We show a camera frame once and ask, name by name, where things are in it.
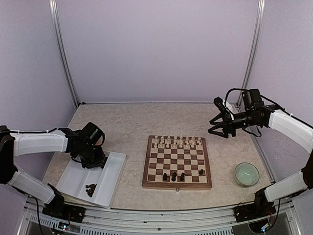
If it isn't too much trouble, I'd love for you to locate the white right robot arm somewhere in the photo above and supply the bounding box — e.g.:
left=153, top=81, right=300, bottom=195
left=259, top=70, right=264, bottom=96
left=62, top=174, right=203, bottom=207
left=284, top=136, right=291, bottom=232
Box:
left=208, top=89, right=313, bottom=217

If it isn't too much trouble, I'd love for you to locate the right aluminium corner post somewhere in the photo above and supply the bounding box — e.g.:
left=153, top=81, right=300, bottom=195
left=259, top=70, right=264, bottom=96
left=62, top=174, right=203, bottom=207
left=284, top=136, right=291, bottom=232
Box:
left=238, top=0, right=266, bottom=106

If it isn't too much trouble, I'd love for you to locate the aluminium front rail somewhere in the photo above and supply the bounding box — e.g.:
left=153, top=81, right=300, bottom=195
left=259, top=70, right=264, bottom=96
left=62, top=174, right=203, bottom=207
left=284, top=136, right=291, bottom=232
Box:
left=17, top=198, right=302, bottom=235

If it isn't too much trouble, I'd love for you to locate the aluminium corner post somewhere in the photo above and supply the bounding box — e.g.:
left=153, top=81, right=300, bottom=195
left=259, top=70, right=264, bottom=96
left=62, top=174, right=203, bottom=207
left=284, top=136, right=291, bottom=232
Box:
left=238, top=0, right=266, bottom=106
left=49, top=0, right=80, bottom=108

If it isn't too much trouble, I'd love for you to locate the row of white chess pieces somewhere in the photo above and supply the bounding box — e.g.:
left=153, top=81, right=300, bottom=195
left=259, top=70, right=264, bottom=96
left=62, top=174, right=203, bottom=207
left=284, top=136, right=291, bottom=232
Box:
left=149, top=135, right=205, bottom=149

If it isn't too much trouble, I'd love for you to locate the pale green glass bowl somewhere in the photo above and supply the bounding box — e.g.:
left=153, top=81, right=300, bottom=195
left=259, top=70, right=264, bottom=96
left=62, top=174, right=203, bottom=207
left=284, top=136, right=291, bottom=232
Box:
left=234, top=162, right=260, bottom=187

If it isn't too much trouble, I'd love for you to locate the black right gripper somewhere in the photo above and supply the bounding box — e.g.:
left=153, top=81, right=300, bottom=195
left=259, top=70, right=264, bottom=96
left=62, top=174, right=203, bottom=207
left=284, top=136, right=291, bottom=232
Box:
left=209, top=109, right=260, bottom=138

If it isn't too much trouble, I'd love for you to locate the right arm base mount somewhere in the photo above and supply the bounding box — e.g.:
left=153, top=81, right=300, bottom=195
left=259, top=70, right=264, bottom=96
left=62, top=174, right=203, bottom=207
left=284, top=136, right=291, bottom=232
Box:
left=234, top=188, right=276, bottom=222

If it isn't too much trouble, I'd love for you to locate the wooden chess board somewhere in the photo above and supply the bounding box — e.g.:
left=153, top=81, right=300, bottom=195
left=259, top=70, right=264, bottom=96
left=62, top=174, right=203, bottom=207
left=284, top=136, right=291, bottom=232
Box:
left=142, top=135, right=212, bottom=190

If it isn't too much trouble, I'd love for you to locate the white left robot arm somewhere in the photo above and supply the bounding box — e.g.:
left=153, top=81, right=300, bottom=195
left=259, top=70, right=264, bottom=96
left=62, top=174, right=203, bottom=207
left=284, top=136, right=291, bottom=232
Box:
left=0, top=122, right=107, bottom=218

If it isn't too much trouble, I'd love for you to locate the white plastic divided tray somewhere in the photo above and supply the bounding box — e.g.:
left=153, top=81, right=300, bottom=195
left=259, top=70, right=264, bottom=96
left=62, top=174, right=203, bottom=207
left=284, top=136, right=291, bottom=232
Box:
left=56, top=151, right=127, bottom=209

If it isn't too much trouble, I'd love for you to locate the left aluminium corner post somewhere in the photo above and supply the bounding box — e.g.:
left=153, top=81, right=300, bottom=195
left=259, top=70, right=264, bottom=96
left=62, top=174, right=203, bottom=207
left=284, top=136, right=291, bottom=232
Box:
left=49, top=0, right=80, bottom=108

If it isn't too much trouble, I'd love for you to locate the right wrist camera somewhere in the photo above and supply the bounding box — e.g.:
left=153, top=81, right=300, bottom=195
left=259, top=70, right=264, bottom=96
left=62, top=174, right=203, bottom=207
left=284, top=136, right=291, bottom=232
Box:
left=213, top=96, right=233, bottom=113

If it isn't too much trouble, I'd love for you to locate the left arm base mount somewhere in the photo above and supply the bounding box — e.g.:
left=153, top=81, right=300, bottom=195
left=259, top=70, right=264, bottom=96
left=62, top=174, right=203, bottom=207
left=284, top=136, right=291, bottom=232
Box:
left=42, top=183, right=86, bottom=223

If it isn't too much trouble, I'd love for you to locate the dark chess pieces lower pile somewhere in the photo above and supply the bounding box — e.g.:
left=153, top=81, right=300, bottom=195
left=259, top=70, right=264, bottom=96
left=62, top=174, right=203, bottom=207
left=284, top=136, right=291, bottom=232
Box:
left=85, top=184, right=97, bottom=197

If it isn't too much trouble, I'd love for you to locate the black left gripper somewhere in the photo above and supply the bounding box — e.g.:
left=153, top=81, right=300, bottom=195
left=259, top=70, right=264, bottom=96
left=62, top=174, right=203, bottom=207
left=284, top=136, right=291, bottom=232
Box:
left=75, top=143, right=105, bottom=169

